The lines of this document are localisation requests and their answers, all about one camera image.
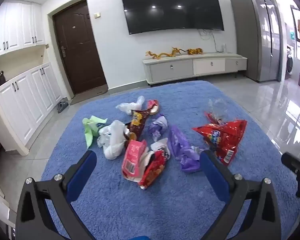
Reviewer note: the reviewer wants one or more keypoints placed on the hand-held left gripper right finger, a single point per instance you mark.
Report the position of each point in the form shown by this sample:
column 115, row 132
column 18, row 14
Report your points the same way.
column 211, row 172

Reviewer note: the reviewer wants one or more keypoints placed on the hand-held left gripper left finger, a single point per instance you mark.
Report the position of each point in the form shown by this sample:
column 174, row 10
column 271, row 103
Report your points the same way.
column 82, row 177

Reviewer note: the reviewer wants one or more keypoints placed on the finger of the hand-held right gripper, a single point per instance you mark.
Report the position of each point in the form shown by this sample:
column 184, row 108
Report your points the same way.
column 292, row 161

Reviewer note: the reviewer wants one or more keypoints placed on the purple wrapper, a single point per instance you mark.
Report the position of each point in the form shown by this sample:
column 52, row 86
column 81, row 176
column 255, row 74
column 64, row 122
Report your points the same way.
column 158, row 126

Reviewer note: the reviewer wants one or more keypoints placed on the brown chip bag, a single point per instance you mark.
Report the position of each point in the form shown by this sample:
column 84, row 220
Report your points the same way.
column 137, row 123

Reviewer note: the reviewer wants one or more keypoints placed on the long purple plastic bag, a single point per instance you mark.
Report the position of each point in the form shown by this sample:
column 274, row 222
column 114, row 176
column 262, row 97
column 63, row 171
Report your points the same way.
column 182, row 150

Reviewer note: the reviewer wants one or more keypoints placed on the large red snack bag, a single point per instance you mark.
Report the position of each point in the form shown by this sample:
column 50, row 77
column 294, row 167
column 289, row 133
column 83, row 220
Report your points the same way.
column 222, row 136

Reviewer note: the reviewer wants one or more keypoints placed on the large white plastic bag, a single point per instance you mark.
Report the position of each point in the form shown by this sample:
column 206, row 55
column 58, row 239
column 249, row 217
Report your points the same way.
column 112, row 142

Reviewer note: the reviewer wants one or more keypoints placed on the green wipes packet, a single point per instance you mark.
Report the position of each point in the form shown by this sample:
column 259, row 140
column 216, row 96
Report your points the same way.
column 90, row 130

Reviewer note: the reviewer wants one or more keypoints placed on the pink snack packet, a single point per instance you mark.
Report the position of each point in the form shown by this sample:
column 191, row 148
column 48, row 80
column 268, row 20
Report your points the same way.
column 132, row 160

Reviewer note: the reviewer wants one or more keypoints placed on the blue fluffy rug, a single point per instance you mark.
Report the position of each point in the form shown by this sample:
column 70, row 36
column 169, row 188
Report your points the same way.
column 165, row 205

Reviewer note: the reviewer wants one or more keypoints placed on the clear plastic bag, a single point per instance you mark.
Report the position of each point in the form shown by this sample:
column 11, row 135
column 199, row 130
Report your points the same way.
column 218, row 106

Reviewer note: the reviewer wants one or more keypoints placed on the grey slippers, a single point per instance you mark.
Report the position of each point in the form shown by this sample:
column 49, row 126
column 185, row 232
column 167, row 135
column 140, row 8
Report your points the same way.
column 62, row 107

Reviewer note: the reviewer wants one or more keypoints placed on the white washing machine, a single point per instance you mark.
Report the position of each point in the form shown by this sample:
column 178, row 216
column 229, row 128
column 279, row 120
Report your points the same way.
column 289, row 61

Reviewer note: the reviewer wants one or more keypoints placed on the small white plastic bag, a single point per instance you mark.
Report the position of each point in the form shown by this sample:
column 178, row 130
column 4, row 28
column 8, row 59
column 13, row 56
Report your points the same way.
column 128, row 107

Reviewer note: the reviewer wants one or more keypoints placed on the red pink wrapper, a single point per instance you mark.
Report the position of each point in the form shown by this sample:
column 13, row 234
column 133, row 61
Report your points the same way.
column 153, row 106

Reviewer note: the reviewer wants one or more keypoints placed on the white base cabinet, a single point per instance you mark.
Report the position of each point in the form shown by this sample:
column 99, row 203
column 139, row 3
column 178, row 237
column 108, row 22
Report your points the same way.
column 27, row 100

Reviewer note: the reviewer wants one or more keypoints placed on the grey white television console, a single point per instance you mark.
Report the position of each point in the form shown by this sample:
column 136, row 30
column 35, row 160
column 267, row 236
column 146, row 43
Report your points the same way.
column 172, row 67

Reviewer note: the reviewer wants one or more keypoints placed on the grey double door fridge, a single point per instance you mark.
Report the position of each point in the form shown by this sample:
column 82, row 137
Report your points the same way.
column 255, row 35

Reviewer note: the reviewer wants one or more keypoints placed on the short golden dragon figurine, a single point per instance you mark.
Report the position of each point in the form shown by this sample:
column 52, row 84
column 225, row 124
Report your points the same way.
column 193, row 51

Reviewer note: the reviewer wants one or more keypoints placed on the small white bottle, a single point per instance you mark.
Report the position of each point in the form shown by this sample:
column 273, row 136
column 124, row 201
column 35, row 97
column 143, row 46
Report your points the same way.
column 223, row 48

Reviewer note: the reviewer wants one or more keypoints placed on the dark brown door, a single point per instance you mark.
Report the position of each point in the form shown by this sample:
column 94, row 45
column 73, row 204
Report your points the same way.
column 77, row 50

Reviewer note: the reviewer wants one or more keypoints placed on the long golden dragon figurine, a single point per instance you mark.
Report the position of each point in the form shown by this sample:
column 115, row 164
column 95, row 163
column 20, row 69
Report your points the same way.
column 162, row 54

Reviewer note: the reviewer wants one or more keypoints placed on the white wall cabinet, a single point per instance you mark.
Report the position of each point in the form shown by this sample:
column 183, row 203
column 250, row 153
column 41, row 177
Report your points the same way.
column 15, row 30

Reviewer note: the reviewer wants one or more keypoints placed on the wall light switch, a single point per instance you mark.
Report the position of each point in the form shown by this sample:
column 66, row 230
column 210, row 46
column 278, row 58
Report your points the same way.
column 97, row 15

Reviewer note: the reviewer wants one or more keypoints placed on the black wall television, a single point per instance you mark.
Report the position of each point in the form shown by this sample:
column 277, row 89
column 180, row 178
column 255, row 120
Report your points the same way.
column 170, row 5

